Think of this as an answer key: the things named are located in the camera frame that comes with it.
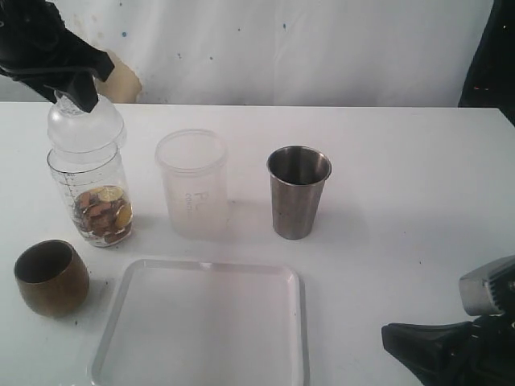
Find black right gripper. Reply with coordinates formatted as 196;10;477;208
381;314;514;385

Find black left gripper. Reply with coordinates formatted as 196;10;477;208
1;1;115;112

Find clear shaker strainer lid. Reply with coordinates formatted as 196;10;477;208
47;95;127;154

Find clear graduated shaker cup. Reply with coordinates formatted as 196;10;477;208
47;144;132;248

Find coins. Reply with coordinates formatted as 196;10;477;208
72;185;133;246

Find brown wooden cup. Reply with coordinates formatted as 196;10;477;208
14;240;89;318

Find stainless steel tumbler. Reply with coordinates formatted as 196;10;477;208
266;146;332;240

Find frosted plastic container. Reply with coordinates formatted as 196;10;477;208
154;129;229;240

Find white plastic tray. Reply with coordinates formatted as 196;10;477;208
88;258;307;385

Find dark object right background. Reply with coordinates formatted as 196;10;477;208
459;0;514;109

